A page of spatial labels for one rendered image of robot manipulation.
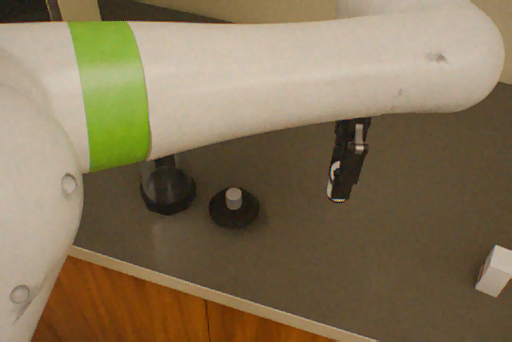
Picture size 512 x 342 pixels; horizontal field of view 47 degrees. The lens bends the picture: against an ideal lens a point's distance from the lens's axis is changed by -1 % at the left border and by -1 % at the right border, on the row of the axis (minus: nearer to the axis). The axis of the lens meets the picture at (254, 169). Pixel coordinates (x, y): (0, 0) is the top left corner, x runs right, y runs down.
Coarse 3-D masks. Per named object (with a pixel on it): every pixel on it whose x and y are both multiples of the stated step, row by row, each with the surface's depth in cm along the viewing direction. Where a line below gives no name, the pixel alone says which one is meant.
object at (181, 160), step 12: (168, 156) 97; (180, 156) 99; (144, 168) 100; (156, 168) 99; (168, 168) 99; (180, 168) 101; (144, 180) 103; (156, 180) 101; (168, 180) 101; (180, 180) 103; (144, 192) 107; (156, 192) 104; (168, 192) 104; (180, 192) 105; (168, 204) 107
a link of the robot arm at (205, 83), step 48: (432, 0) 55; (144, 48) 43; (192, 48) 44; (240, 48) 46; (288, 48) 48; (336, 48) 49; (384, 48) 50; (432, 48) 52; (480, 48) 53; (192, 96) 44; (240, 96) 46; (288, 96) 48; (336, 96) 50; (384, 96) 52; (432, 96) 54; (480, 96) 55; (192, 144) 47
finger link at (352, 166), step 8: (352, 144) 78; (368, 144) 78; (352, 152) 79; (344, 160) 83; (352, 160) 81; (360, 160) 81; (344, 168) 83; (352, 168) 82; (360, 168) 82; (344, 176) 84; (352, 176) 84
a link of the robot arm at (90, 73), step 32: (0, 32) 40; (32, 32) 41; (64, 32) 42; (96, 32) 43; (128, 32) 43; (32, 64) 39; (64, 64) 40; (96, 64) 41; (128, 64) 42; (64, 96) 40; (96, 96) 41; (128, 96) 42; (64, 128) 40; (96, 128) 41; (128, 128) 43; (96, 160) 43; (128, 160) 45
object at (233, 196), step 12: (228, 192) 104; (240, 192) 104; (216, 204) 106; (228, 204) 105; (240, 204) 105; (252, 204) 106; (216, 216) 105; (228, 216) 104; (240, 216) 104; (252, 216) 105
